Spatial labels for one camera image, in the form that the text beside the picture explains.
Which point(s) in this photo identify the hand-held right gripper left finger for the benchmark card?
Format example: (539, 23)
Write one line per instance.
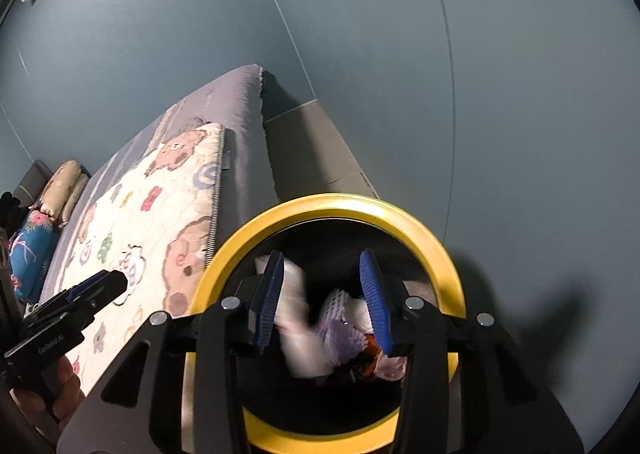
(270, 304)

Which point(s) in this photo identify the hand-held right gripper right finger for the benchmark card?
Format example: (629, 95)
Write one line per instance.
(375, 304)

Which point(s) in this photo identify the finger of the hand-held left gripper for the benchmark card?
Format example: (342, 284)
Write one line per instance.
(50, 306)
(45, 341)

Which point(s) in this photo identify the short purple foam fruit net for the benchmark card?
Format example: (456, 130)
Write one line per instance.
(340, 334)

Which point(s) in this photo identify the white printed paper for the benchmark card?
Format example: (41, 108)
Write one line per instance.
(300, 349)

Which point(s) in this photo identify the small orange peel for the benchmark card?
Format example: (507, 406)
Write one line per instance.
(372, 364)

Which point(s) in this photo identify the yellow rimmed black trash bin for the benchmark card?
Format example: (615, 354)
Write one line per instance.
(330, 204)

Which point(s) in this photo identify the person's left hand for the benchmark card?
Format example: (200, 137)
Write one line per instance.
(65, 379)

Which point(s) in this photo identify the blue floral pillow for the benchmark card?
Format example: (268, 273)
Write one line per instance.
(30, 254)

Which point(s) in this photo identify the black clothes pile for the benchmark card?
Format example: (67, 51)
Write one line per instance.
(9, 209)

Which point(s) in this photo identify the beige folded pillows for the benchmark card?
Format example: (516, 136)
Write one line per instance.
(60, 184)

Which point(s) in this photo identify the grey padded headboard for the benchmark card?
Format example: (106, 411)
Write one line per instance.
(32, 179)

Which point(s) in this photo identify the bear printed cream blanket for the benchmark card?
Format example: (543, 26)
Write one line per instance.
(150, 224)

